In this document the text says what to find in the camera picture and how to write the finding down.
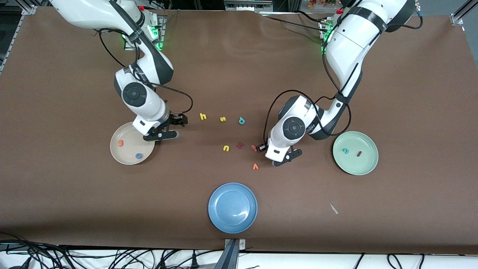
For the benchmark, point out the white paper scrap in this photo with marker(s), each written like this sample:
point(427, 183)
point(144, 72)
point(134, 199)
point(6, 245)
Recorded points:
point(333, 208)

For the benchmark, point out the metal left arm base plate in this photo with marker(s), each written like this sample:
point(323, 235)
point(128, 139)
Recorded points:
point(322, 27)

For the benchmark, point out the beige brown plate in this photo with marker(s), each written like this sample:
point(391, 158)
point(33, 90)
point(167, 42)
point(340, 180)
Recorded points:
point(129, 149)

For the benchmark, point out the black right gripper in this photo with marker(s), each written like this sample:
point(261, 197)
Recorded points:
point(174, 120)

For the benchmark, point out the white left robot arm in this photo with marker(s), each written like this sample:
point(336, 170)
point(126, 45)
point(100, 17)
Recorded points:
point(347, 45)

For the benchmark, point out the black power plug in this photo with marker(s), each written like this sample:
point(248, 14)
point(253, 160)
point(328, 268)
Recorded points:
point(163, 263)
point(194, 261)

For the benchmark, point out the brown table cover sheet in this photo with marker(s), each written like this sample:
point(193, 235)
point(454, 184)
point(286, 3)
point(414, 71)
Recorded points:
point(224, 67)

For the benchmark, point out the aluminium frame profile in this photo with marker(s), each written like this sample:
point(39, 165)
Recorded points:
point(456, 18)

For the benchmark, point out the green plate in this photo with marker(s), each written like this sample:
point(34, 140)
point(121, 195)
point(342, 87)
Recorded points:
point(362, 164)

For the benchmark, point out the metal table edge bracket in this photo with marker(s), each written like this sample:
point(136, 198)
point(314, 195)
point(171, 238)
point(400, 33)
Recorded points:
point(242, 244)

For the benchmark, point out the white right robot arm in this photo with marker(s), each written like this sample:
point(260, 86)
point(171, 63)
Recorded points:
point(89, 13)

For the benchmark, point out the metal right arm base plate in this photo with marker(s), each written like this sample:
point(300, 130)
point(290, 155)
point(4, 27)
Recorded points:
point(162, 33)

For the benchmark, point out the dark grey camera pole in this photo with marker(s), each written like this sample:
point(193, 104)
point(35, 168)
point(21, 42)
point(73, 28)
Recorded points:
point(228, 257)

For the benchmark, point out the blue plate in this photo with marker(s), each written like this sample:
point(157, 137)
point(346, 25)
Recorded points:
point(232, 208)

